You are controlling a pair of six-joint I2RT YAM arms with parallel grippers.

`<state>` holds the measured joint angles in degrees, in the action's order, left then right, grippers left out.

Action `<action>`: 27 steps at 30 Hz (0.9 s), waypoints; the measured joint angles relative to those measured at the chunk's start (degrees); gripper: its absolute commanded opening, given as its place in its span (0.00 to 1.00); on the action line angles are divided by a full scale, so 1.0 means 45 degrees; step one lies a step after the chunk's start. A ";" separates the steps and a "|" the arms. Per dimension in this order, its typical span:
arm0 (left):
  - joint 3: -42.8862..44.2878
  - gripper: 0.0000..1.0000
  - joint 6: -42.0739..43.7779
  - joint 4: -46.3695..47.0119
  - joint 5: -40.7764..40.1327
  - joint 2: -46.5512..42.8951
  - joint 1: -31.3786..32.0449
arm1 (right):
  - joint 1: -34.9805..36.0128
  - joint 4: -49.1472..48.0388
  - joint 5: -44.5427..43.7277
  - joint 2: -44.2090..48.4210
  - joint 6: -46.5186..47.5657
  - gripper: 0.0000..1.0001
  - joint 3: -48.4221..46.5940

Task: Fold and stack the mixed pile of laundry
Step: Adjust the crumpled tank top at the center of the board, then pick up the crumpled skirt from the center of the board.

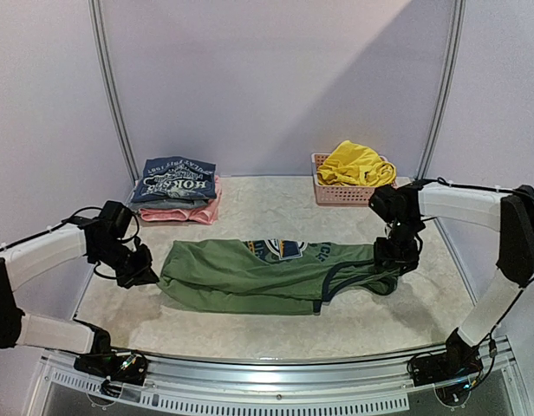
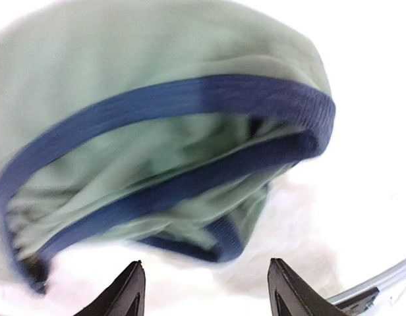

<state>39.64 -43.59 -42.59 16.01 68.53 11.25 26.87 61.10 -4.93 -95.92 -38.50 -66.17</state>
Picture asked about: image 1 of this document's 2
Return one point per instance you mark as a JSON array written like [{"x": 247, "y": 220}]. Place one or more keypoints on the aluminium frame post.
[
  {"x": 445, "y": 86},
  {"x": 111, "y": 91}
]

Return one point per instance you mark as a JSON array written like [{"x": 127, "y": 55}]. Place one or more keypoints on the folded pink garment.
[{"x": 207, "y": 214}]

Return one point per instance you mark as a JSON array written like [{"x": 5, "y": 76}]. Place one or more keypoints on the yellow garment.
[{"x": 352, "y": 164}]

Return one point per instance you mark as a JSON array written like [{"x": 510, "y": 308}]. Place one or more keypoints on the left aluminium frame post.
[{"x": 111, "y": 91}]

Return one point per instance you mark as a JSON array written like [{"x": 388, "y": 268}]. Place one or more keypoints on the pink plastic basket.
[{"x": 356, "y": 196}]

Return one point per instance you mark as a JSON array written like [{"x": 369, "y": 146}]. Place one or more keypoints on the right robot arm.
[{"x": 489, "y": 227}]

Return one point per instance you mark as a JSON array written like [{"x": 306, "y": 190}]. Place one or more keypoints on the folded grey garment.
[{"x": 172, "y": 204}]

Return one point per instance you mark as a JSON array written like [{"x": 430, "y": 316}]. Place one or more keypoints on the right aluminium frame post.
[{"x": 445, "y": 86}]

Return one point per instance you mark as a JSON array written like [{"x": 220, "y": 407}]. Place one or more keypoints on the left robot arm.
[{"x": 101, "y": 240}]

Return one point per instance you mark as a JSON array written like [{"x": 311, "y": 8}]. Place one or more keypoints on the folded navy graphic shirt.
[{"x": 176, "y": 177}]

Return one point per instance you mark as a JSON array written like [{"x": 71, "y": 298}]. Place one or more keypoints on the green tank top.
[{"x": 270, "y": 277}]

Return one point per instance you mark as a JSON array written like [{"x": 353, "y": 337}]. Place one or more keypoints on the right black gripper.
[{"x": 395, "y": 252}]

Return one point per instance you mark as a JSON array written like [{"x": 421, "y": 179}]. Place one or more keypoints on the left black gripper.
[{"x": 144, "y": 273}]

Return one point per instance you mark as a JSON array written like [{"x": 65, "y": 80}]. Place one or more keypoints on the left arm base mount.
[{"x": 116, "y": 367}]

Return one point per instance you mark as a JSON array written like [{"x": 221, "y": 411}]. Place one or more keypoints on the aluminium front rail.
[{"x": 374, "y": 385}]

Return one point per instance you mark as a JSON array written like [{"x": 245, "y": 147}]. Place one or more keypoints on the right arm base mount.
[{"x": 453, "y": 373}]

